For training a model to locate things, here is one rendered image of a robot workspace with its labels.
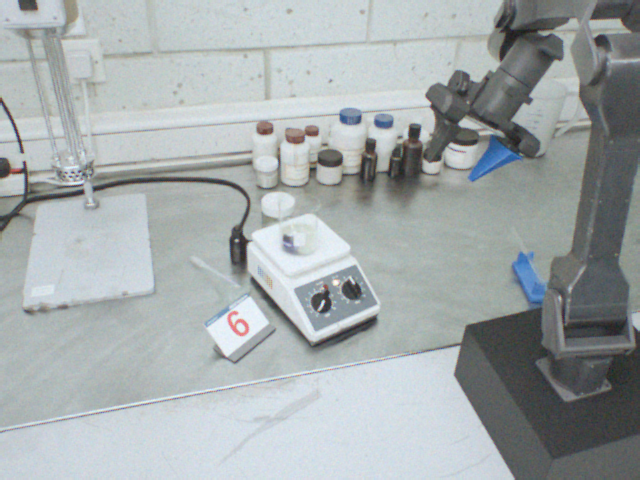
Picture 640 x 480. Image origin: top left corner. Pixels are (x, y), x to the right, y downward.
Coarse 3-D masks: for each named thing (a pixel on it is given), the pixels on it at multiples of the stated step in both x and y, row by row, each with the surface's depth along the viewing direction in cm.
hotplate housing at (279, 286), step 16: (256, 256) 97; (256, 272) 99; (272, 272) 94; (304, 272) 94; (320, 272) 94; (272, 288) 96; (288, 288) 91; (288, 304) 92; (304, 320) 90; (352, 320) 92; (304, 336) 92; (320, 336) 90
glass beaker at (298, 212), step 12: (288, 192) 93; (300, 192) 93; (288, 204) 94; (300, 204) 94; (312, 204) 93; (288, 216) 89; (300, 216) 89; (312, 216) 90; (288, 228) 90; (300, 228) 90; (312, 228) 91; (288, 240) 92; (300, 240) 91; (312, 240) 92; (288, 252) 93; (300, 252) 93; (312, 252) 94
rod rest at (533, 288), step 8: (520, 256) 106; (512, 264) 108; (520, 264) 107; (528, 264) 107; (520, 272) 105; (528, 272) 105; (520, 280) 104; (528, 280) 104; (536, 280) 104; (528, 288) 102; (536, 288) 100; (528, 296) 101; (536, 296) 100
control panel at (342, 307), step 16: (336, 272) 94; (352, 272) 95; (304, 288) 92; (320, 288) 92; (336, 288) 93; (368, 288) 95; (304, 304) 90; (336, 304) 92; (352, 304) 93; (368, 304) 94; (320, 320) 90; (336, 320) 91
